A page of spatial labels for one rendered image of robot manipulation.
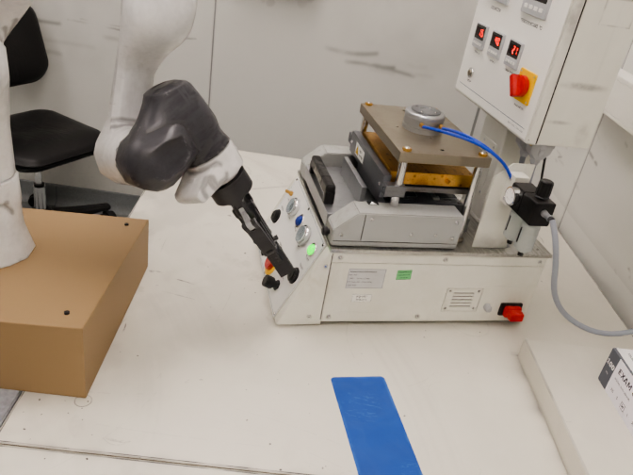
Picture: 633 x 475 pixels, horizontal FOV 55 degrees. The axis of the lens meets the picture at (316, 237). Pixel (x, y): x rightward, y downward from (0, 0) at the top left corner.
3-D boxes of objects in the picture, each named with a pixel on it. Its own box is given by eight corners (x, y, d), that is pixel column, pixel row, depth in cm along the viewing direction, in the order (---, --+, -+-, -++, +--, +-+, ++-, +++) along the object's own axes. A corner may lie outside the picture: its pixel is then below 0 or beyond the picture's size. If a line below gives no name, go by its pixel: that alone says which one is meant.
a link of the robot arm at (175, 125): (134, 200, 99) (159, 209, 92) (81, 134, 92) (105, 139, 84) (212, 133, 106) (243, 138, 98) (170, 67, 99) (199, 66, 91)
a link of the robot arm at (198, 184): (227, 128, 104) (243, 154, 107) (165, 164, 105) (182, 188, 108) (235, 156, 94) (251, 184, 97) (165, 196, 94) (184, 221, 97)
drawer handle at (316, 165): (317, 171, 129) (320, 155, 127) (333, 204, 116) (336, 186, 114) (308, 171, 128) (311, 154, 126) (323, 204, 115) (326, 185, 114)
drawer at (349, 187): (427, 188, 140) (435, 155, 136) (465, 235, 122) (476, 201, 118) (302, 180, 133) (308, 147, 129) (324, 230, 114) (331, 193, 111)
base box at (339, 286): (459, 243, 158) (477, 184, 150) (529, 335, 126) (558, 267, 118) (255, 237, 145) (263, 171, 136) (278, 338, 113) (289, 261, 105)
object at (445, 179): (431, 154, 135) (442, 112, 130) (472, 198, 116) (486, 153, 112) (358, 148, 131) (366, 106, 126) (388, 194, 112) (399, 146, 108)
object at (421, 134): (453, 150, 139) (468, 94, 133) (517, 213, 113) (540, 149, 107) (352, 142, 133) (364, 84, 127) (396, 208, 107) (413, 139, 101)
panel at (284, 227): (256, 239, 143) (299, 176, 137) (274, 318, 118) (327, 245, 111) (249, 236, 142) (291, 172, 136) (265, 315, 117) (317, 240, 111)
